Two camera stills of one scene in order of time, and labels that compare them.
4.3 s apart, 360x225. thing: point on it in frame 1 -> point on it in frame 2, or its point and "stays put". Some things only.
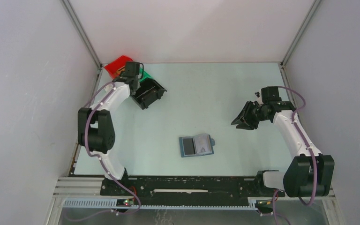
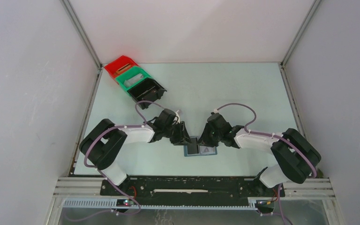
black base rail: x=262 y=186 stays put
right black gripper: x=249 y=123 -> x=204 y=139
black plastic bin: x=149 y=91 stays put
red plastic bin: x=114 y=65 stays put
